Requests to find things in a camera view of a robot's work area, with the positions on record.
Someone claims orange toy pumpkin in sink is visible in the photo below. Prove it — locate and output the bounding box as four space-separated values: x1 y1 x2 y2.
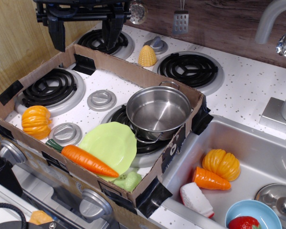
202 149 241 181

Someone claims silver faucet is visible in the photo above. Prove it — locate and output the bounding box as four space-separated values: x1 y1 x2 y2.
255 0 286 133

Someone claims back right black burner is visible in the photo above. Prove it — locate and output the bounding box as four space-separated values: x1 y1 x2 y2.
153 51 225 96

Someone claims back left black burner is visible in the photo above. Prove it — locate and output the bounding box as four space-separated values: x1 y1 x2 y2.
74 29 135 60

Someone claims yellow toy corn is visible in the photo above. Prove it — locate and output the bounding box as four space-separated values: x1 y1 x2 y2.
138 45 157 67

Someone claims brown cardboard fence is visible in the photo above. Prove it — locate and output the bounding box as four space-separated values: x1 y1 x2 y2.
0 44 204 218

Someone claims silver front panel knob left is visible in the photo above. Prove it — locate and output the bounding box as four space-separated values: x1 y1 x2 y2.
0 139 27 165

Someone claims silver sink drain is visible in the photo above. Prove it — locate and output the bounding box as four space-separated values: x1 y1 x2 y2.
255 183 286 229

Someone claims orange toy pumpkin in fence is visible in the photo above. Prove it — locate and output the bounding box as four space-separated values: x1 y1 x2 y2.
21 105 51 140

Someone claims silver sink basin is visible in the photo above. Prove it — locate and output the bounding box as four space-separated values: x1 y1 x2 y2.
162 116 286 229

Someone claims green toy vegetable under plate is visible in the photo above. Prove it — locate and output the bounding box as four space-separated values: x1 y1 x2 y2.
113 171 142 192

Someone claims front left black burner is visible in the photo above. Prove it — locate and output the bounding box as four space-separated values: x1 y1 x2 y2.
15 68 85 117

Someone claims silver stove knob lower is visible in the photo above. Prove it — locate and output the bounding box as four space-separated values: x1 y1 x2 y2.
46 123 82 151

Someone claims hanging metal spatula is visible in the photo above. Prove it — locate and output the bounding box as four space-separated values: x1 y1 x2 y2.
172 0 189 35

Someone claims light blue bowl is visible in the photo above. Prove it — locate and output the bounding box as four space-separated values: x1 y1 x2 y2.
225 199 282 229

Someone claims white red toy cheese wedge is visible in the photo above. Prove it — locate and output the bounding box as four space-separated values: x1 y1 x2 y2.
179 182 215 218

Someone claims hanging metal strainer ladle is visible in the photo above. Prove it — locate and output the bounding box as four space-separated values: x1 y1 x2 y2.
130 0 148 25

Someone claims silver stove knob upper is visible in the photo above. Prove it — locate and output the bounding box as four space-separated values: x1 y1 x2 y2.
87 90 117 112

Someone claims silver stove knob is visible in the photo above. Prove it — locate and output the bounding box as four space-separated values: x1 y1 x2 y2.
87 90 117 112
46 123 82 151
144 36 168 55

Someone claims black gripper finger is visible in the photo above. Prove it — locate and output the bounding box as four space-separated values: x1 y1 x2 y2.
47 14 65 52
102 4 126 50

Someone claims stainless steel pot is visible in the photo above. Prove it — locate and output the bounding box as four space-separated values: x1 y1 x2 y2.
126 81 192 144

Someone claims silver front panel knob right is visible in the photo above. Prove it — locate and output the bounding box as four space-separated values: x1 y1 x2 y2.
79 188 113 220

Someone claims red toy strawberry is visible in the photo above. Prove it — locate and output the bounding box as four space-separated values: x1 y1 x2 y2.
228 216 262 229

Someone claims silver stove knob back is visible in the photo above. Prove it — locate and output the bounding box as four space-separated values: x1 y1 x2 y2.
144 36 168 55

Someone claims light green plastic plate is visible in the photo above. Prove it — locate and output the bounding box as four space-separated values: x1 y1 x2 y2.
79 122 137 175

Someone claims orange toy carrot piece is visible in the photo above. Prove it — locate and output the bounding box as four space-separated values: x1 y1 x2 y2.
192 167 231 190

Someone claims front right black burner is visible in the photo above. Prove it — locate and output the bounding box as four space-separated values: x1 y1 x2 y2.
101 104 170 168

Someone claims black burner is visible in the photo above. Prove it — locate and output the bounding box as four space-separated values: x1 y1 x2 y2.
153 51 225 96
101 104 170 168
15 68 85 117
74 29 135 60

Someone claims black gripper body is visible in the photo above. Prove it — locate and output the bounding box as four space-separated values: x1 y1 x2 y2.
34 0 131 26

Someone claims silver panel knob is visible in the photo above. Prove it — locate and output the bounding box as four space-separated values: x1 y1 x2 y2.
0 139 27 165
79 188 113 220

